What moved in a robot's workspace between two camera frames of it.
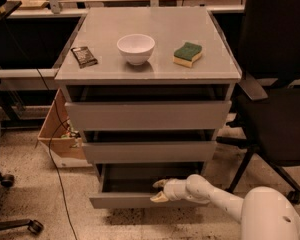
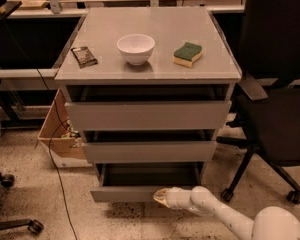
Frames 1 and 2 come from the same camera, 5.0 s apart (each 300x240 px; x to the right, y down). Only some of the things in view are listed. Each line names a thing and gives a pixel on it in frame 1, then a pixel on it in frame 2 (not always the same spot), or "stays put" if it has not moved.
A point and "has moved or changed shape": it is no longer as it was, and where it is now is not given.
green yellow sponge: (187, 53) stays put
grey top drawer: (148, 115) stays put
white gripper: (170, 189) to (173, 197)
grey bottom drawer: (129, 185) has moved or changed shape
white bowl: (136, 48) stays put
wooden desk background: (71, 0) stays put
